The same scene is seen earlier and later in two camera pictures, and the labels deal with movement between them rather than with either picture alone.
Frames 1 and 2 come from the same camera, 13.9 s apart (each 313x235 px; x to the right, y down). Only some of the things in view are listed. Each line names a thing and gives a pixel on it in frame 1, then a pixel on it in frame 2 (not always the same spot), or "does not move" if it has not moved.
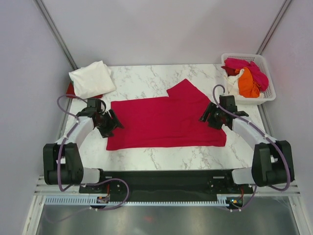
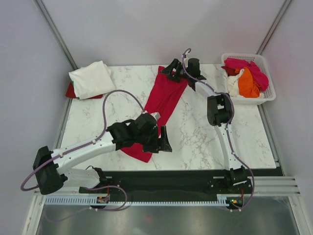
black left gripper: (107, 132) -> (154, 147)
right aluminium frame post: (273, 28) does not move
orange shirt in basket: (247, 87) does not move
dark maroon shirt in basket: (230, 72) does not move
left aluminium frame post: (42, 9) does not move
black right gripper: (211, 108) -> (176, 64)
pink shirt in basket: (259, 78) does not move
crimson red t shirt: (173, 123) -> (165, 93)
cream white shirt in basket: (233, 82) does not move
